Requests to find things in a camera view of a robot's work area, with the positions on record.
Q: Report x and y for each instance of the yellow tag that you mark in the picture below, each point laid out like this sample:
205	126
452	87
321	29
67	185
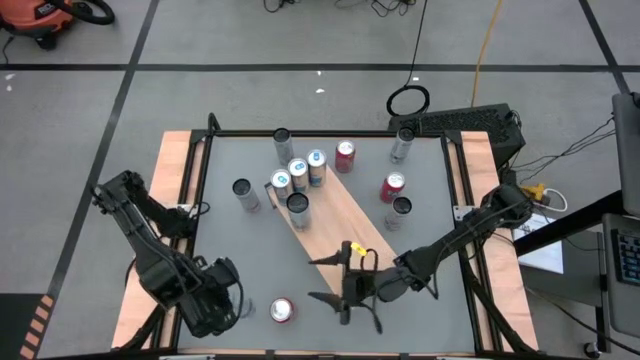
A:
358	248

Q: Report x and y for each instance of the black caster wheel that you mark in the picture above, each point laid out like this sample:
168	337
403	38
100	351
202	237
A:
591	348

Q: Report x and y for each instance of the yellow power plug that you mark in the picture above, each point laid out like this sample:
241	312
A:
534	192

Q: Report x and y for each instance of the orange shop vacuum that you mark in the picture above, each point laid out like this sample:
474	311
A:
35	17

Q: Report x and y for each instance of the Celsius Peach Vibe can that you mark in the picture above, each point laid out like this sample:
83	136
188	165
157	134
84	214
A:
396	217

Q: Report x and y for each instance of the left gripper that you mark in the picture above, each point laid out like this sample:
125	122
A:
212	300

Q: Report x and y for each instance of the wooden table side board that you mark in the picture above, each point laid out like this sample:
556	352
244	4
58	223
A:
165	165
515	310

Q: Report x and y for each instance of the black computer tower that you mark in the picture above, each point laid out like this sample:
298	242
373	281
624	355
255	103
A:
465	120

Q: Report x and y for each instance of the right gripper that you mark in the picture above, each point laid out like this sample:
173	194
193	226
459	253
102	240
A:
370	287

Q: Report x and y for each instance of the grey equipment cart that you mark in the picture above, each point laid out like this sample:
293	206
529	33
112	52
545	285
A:
620	310

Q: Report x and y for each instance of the white paper sheet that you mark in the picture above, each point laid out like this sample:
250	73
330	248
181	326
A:
542	255

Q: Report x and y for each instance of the black diagonal beam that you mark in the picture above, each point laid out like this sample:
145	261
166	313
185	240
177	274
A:
565	225

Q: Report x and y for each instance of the black keyboard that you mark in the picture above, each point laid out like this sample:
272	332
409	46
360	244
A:
629	255

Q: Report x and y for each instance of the white Celsius can pink band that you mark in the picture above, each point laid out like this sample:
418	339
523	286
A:
246	196

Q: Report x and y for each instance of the grey monitor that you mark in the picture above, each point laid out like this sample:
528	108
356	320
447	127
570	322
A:
627	140

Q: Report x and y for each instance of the silver black-top Celsius can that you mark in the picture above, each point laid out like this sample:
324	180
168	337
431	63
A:
284	150

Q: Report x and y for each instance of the black table frame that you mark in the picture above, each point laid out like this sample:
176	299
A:
350	134

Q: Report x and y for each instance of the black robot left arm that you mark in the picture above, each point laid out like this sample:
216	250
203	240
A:
145	245

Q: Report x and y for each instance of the red Coca-Cola can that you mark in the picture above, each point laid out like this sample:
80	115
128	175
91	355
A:
345	157
391	189
281	310

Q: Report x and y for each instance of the black mat orange stripes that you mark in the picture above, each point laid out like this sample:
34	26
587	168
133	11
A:
20	330

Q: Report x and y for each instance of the blue silver Red Bull can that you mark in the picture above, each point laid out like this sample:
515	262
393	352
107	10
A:
299	175
280	182
317	169

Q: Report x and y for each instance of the wooden shelf with black legs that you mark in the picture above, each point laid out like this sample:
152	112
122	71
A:
345	220

